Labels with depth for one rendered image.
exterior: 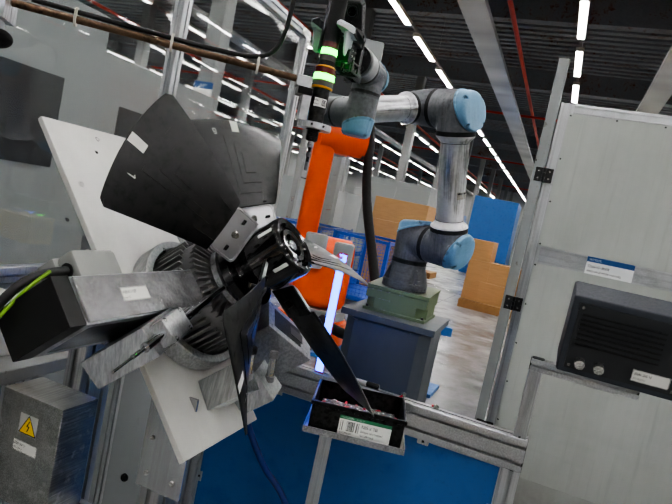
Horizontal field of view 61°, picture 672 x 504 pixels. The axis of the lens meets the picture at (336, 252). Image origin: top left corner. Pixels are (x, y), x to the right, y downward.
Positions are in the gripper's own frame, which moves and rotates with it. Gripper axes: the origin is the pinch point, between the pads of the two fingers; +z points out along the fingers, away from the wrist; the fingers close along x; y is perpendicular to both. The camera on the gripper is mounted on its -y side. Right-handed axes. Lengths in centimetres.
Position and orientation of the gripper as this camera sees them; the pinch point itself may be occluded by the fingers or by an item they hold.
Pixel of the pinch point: (327, 20)
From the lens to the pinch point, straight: 121.1
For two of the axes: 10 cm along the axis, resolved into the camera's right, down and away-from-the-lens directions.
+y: -2.0, 9.8, 0.8
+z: -3.5, 0.1, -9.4
